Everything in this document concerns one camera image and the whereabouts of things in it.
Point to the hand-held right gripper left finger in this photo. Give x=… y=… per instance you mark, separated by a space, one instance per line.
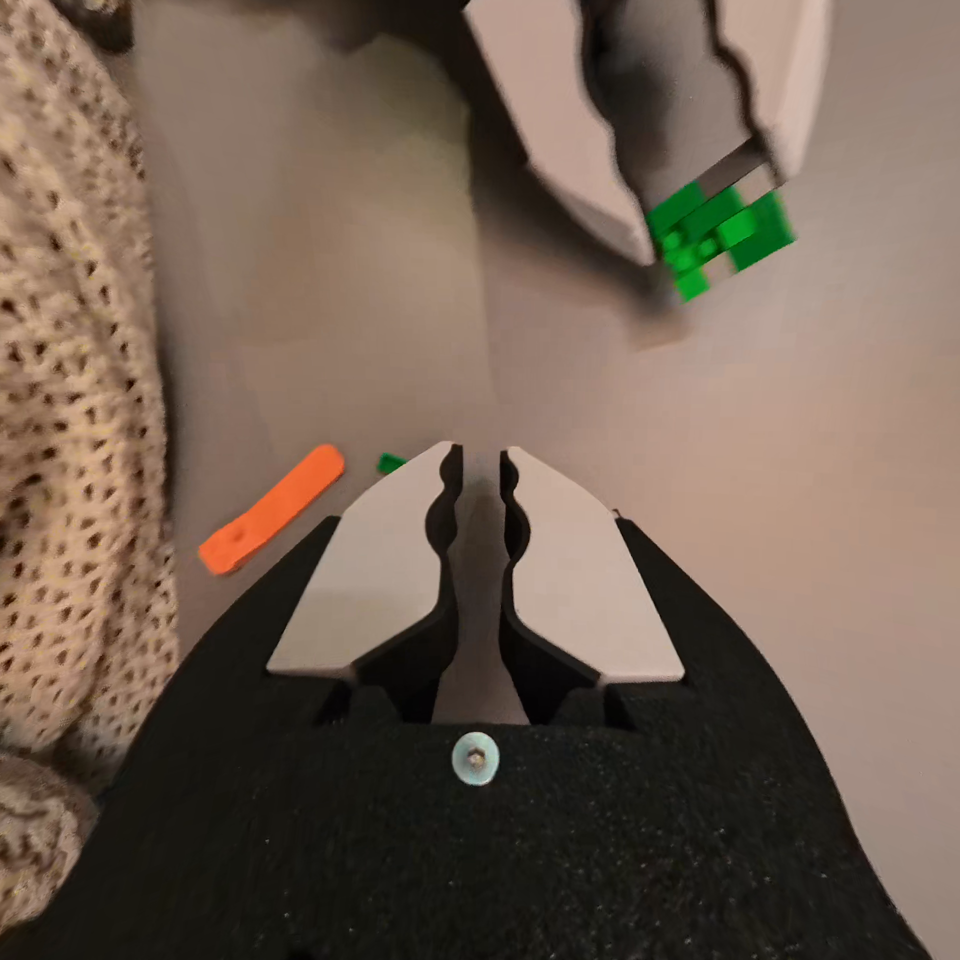
x=375 y=585

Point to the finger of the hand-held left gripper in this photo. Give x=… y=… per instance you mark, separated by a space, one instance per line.
x=540 y=90
x=787 y=67

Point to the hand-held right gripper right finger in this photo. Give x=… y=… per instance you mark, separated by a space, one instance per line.
x=585 y=592

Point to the small green lego tile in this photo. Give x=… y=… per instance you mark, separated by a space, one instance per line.
x=390 y=463

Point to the green lego panel with studs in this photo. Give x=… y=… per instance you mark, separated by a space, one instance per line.
x=701 y=225

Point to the orange brick separator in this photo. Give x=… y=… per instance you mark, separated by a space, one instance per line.
x=270 y=510

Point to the person's knit sweater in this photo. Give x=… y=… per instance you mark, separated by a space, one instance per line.
x=75 y=375

